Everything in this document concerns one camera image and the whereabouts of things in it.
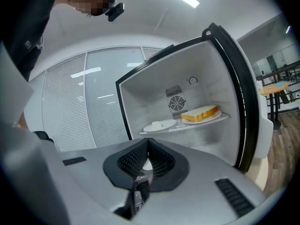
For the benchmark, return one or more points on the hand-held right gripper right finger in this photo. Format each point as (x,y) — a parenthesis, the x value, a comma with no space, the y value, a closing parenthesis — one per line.
(162,159)

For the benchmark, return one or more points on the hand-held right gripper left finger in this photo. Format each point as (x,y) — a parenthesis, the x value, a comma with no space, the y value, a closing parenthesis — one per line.
(133,159)

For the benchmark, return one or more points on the thick toast bread slice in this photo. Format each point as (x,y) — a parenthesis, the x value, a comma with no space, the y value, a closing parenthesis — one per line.
(199,113)

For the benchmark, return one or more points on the plate with toast bread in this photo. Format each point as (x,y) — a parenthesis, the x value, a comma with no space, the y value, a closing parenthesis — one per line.
(211,118)

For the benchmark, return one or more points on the white mini fridge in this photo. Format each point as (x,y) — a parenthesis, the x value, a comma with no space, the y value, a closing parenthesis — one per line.
(211,62)

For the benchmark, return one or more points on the person's right forearm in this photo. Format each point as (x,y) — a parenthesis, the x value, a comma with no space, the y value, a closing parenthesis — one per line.
(22,123)

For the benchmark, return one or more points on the round fridge fan grille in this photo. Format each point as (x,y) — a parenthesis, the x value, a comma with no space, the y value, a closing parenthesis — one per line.
(177,102)

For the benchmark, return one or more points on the fridge thermostat dial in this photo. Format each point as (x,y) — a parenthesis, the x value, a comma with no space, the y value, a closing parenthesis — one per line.
(193,80)

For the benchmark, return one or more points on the glass partition with white blinds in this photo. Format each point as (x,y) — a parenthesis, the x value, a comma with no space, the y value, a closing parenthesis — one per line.
(77,102)

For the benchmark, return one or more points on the black chair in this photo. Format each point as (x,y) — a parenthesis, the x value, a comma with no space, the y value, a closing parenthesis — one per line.
(43,137)

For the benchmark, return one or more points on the round wooden table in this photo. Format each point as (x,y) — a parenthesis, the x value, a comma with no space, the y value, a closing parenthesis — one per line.
(273,90)

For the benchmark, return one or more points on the small blue item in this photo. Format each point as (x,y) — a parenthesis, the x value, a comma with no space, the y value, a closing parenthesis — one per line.
(279,84)

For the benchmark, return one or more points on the black metal railing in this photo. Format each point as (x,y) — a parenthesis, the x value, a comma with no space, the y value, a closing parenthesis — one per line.
(281,70)

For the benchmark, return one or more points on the person's black shirt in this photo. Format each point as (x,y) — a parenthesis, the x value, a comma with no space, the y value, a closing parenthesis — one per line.
(25,27)

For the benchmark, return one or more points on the black head-worn camera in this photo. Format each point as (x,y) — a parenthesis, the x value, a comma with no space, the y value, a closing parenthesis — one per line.
(116,12)

